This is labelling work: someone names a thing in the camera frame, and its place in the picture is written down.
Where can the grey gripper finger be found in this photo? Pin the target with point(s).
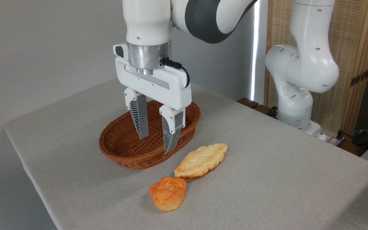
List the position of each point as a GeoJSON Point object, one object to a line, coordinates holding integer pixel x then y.
{"type": "Point", "coordinates": [140, 118]}
{"type": "Point", "coordinates": [171, 127]}

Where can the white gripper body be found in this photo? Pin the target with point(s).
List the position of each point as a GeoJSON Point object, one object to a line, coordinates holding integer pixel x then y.
{"type": "Point", "coordinates": [158, 86]}

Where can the round orange bread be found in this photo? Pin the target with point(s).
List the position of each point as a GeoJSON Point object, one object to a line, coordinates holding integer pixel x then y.
{"type": "Point", "coordinates": [168, 193]}

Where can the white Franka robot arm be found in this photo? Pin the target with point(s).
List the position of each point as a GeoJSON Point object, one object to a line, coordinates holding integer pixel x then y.
{"type": "Point", "coordinates": [302, 64]}

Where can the brown wicker basket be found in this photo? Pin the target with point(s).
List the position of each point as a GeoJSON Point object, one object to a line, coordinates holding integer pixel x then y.
{"type": "Point", "coordinates": [120, 140]}

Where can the long braided bread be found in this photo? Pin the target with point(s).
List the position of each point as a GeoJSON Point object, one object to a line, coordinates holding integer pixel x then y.
{"type": "Point", "coordinates": [200, 160]}

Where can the dark brown wooden block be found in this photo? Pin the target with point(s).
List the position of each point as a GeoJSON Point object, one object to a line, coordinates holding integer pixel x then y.
{"type": "Point", "coordinates": [248, 102]}
{"type": "Point", "coordinates": [263, 109]}

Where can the dark metal hinge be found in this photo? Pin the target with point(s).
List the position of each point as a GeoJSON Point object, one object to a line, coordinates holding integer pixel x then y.
{"type": "Point", "coordinates": [359, 77]}

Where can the wooden rattan folding screen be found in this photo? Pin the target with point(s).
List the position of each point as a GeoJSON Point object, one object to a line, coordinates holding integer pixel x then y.
{"type": "Point", "coordinates": [353, 38]}

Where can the white light strip post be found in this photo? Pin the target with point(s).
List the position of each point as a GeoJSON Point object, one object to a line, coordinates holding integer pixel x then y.
{"type": "Point", "coordinates": [256, 48]}

